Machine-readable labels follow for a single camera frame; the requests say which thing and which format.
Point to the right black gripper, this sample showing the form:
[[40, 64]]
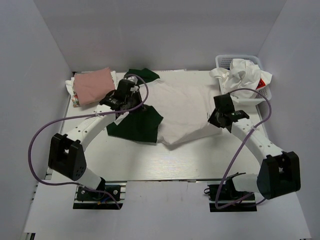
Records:
[[212, 120]]

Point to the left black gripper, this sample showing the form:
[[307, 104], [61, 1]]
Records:
[[135, 94]]

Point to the white red print t shirt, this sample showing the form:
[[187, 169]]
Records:
[[243, 76]]

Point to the white green sleeved t shirt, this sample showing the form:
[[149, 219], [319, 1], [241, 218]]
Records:
[[177, 110]]

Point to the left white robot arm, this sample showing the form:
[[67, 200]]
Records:
[[67, 151]]

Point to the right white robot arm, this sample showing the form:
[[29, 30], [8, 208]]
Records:
[[279, 172]]

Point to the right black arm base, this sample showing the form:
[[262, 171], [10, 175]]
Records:
[[227, 195]]

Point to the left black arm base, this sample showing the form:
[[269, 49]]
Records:
[[88, 200]]

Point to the folded pink t shirt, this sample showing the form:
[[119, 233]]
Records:
[[93, 86]]

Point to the folded white patterned t shirt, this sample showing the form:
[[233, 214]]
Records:
[[71, 90]]

